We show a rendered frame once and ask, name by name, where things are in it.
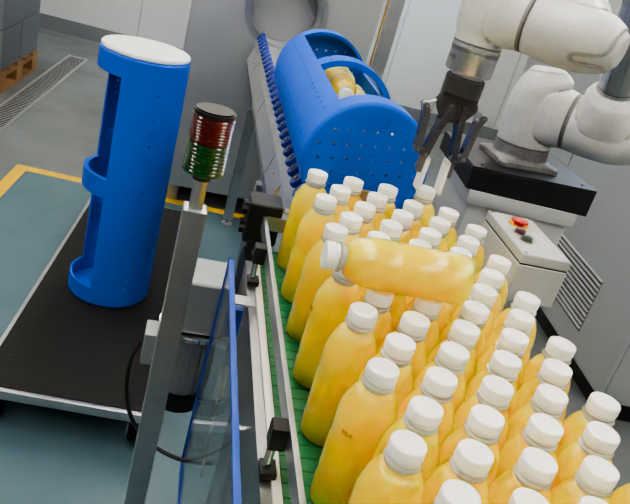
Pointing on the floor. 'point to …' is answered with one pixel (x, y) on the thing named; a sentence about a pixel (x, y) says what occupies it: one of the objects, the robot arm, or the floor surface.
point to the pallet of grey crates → (7, 42)
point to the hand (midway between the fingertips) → (431, 174)
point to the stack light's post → (165, 350)
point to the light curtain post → (386, 36)
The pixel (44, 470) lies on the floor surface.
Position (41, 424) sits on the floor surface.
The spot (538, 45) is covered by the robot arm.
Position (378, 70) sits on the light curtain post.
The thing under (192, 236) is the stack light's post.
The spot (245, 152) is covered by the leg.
